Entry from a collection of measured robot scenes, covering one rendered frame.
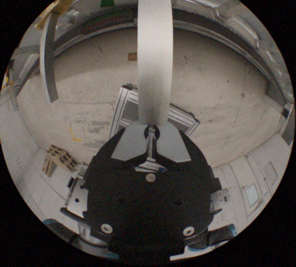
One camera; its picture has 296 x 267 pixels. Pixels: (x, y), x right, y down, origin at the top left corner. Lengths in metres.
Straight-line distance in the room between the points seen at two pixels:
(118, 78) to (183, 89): 0.71
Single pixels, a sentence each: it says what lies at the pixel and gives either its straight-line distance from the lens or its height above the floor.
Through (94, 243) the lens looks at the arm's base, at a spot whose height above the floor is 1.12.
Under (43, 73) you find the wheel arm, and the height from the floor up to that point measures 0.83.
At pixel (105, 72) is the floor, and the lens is 1.07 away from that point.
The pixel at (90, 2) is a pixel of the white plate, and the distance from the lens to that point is 0.31.
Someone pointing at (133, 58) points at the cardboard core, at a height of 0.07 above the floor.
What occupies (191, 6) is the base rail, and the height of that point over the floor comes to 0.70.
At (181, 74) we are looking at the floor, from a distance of 0.99.
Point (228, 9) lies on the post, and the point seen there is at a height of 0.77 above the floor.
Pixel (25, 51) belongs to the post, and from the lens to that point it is 0.59.
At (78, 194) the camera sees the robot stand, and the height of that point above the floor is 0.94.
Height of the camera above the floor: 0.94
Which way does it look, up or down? 60 degrees down
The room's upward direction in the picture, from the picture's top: 174 degrees counter-clockwise
